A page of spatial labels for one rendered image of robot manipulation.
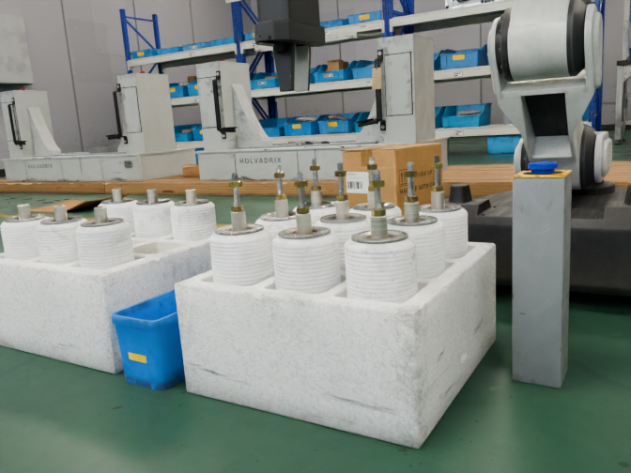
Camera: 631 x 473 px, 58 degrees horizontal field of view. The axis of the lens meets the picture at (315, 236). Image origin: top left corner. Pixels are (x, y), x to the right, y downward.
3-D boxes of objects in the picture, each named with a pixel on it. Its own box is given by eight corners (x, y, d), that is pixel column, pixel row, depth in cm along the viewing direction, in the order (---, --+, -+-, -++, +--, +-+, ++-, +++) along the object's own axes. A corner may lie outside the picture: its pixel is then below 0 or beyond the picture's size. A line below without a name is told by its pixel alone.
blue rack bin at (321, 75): (334, 84, 647) (333, 65, 643) (365, 81, 628) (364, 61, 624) (312, 83, 605) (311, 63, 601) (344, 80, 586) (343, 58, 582)
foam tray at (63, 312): (134, 290, 152) (125, 223, 149) (252, 306, 132) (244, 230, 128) (-11, 343, 120) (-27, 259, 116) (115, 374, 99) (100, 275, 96)
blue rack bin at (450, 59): (454, 72, 579) (454, 51, 575) (492, 68, 560) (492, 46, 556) (438, 70, 537) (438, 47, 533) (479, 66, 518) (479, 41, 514)
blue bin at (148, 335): (231, 324, 121) (225, 268, 119) (273, 330, 116) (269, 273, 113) (115, 382, 97) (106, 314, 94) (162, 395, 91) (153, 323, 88)
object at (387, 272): (393, 386, 74) (388, 249, 70) (336, 368, 80) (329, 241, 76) (433, 360, 80) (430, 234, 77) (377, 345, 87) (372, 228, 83)
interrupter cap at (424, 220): (438, 218, 89) (438, 214, 89) (437, 227, 82) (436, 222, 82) (390, 219, 91) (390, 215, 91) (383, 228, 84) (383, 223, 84)
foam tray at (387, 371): (312, 314, 124) (306, 233, 120) (496, 340, 104) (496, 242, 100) (185, 392, 91) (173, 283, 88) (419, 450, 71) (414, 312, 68)
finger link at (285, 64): (279, 92, 78) (275, 44, 77) (299, 90, 77) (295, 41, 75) (272, 92, 77) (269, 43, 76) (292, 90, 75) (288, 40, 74)
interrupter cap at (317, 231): (293, 243, 78) (293, 238, 78) (269, 236, 84) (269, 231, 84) (341, 235, 81) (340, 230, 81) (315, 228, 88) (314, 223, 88)
